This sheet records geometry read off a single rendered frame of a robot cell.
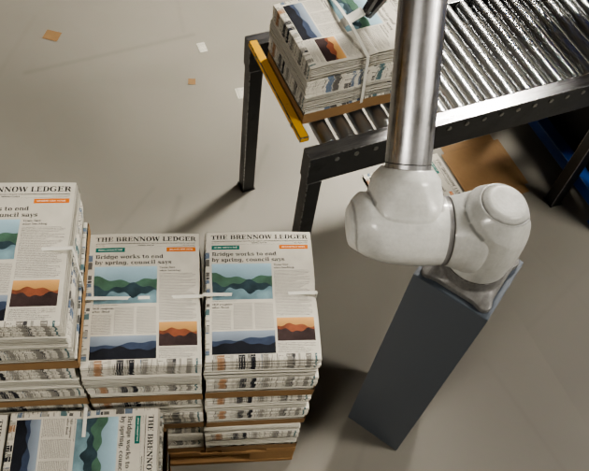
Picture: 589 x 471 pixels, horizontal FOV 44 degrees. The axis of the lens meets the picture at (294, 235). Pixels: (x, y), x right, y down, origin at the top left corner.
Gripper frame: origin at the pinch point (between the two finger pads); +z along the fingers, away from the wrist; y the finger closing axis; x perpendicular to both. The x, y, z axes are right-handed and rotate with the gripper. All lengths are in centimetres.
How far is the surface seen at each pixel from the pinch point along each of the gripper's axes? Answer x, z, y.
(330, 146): -24.5, 21.8, 22.3
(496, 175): -5, -31, 140
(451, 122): -27, -14, 41
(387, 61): -13.7, -4.8, 15.3
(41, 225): -44, 84, -39
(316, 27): 0.8, 8.2, 3.4
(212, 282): -58, 63, -3
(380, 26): -4.4, -8.0, 11.6
